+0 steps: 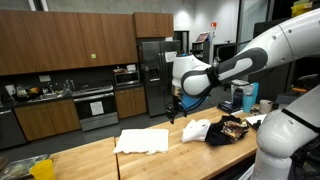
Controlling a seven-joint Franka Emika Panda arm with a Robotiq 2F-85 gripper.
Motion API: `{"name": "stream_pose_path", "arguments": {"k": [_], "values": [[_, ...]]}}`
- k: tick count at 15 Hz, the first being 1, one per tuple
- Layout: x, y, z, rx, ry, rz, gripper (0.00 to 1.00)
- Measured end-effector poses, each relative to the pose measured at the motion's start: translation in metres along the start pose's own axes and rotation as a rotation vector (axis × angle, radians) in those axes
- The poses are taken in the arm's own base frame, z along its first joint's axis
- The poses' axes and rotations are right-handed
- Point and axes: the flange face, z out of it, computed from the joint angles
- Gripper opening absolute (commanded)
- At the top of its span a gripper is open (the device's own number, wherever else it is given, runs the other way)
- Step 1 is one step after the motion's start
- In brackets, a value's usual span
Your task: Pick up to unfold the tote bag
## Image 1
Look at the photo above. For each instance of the white bin with dark lid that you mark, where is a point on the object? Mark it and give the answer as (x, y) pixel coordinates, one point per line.
(285, 98)

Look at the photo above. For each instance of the red framed picture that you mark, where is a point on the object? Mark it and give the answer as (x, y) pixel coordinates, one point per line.
(202, 37)

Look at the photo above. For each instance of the white paper on refrigerator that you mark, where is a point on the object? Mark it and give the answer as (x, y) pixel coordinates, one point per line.
(170, 56)

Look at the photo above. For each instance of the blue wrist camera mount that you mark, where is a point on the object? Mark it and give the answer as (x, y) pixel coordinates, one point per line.
(190, 101)

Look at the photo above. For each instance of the white stacked containers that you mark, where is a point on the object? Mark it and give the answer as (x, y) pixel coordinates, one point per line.
(131, 67)

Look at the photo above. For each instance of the dark bookshelf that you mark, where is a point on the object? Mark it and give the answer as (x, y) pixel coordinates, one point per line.
(200, 51)

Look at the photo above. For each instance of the teal box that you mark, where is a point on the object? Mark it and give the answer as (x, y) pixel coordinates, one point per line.
(255, 91)

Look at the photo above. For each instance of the wide wooden base cabinet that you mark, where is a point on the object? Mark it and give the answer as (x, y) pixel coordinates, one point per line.
(46, 120)

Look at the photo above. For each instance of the narrow wooden base cabinet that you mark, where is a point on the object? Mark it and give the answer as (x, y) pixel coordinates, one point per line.
(130, 102)

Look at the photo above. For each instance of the crumpled white cloth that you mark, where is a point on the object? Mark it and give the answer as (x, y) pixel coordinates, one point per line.
(196, 130)

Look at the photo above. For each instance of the dark office chair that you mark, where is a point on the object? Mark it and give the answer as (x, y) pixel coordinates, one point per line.
(306, 83)

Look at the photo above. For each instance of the black bottle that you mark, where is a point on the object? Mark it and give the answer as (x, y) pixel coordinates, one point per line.
(237, 98)

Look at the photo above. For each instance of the yellow storage bin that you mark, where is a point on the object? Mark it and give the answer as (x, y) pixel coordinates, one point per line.
(301, 9)

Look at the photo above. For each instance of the cream canvas tote bag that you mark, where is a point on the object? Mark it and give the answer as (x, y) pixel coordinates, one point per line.
(143, 140)

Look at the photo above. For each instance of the dark dishwasher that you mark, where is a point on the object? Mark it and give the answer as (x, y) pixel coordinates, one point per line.
(11, 130)

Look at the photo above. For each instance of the white flat board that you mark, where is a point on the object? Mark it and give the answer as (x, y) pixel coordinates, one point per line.
(255, 119)

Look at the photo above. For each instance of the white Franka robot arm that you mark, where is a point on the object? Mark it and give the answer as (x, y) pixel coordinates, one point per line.
(293, 40)

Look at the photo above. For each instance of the crinkled foil tray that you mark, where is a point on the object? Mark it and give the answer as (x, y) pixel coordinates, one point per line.
(16, 166)

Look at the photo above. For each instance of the stainless steel oven range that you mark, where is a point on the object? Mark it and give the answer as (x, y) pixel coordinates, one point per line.
(96, 121)

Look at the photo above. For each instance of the bright plastic cup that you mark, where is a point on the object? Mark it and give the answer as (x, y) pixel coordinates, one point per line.
(42, 170)

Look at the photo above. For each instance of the bowl on microwave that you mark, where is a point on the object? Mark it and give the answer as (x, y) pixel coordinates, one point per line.
(118, 70)

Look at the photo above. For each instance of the orange wall sign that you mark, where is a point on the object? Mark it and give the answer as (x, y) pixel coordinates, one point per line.
(213, 24)

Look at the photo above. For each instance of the small wooden wall cabinet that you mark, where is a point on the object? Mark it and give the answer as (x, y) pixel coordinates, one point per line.
(153, 25)

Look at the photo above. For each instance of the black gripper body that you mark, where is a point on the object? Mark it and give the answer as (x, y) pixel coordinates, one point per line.
(174, 109)

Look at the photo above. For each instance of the green sticky note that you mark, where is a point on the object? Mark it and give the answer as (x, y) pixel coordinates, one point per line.
(93, 56)

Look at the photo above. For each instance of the steel kitchen sink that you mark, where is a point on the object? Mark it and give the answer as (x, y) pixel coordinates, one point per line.
(46, 96)

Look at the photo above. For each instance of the long wooden wall cabinet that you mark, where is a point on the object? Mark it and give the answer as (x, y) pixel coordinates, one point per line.
(60, 43)

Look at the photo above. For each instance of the white kettle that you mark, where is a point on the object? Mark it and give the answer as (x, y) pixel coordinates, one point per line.
(10, 90)

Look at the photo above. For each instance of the white paper on oven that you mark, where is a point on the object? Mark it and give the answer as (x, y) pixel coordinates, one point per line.
(96, 108)

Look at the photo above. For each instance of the bowl of fruit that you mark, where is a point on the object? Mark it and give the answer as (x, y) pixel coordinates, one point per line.
(34, 91)

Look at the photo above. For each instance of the black box with blue label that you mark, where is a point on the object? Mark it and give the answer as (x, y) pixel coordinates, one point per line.
(226, 107)

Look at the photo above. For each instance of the clear plastic container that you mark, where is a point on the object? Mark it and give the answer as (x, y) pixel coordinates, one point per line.
(245, 87)

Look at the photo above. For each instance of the teal tumbler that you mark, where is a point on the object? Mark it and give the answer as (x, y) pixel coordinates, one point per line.
(247, 103)

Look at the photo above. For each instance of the white wall outlet plate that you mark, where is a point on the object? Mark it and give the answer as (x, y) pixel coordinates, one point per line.
(44, 78)

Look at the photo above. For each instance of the stainless steel refrigerator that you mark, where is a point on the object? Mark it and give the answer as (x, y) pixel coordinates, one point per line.
(150, 83)

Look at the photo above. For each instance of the black monitor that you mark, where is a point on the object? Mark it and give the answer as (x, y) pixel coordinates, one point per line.
(225, 51)

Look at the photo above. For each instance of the tall dark cabinet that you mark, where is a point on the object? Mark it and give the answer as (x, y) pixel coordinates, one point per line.
(263, 28)

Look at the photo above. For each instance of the black printed shirt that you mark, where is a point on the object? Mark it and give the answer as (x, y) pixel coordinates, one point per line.
(220, 135)

